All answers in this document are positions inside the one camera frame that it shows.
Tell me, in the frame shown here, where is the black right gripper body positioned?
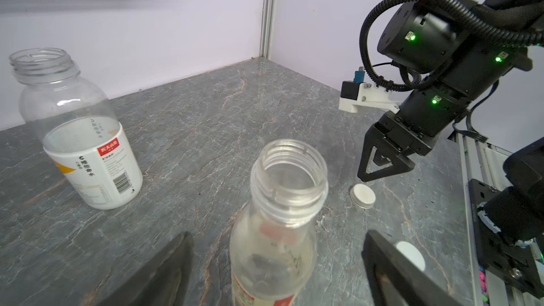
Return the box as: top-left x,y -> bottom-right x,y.
375,83 -> 470,157

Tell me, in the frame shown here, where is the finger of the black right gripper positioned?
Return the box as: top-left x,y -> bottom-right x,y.
357,125 -> 415,182

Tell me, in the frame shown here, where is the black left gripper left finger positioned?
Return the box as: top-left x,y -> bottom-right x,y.
100,232 -> 194,306

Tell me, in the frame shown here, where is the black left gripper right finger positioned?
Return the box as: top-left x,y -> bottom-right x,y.
362,229 -> 459,306

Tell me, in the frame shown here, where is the cream bottle cap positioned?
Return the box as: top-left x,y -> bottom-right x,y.
350,184 -> 376,209

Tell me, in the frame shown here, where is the clear bottle red cream label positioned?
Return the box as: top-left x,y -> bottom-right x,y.
229,139 -> 329,305

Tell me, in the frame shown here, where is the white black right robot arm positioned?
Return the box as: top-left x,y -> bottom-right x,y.
358,0 -> 543,298

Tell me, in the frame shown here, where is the white bottle cap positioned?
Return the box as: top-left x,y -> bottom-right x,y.
395,241 -> 426,271

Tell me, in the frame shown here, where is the clear bottle yellow white label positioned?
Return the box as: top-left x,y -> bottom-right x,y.
9,48 -> 143,210

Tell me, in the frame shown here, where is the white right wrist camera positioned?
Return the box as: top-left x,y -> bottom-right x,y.
339,67 -> 400,113

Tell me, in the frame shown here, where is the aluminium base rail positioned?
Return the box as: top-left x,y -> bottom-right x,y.
452,133 -> 543,305

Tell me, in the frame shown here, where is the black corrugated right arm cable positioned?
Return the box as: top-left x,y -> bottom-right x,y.
359,0 -> 544,93

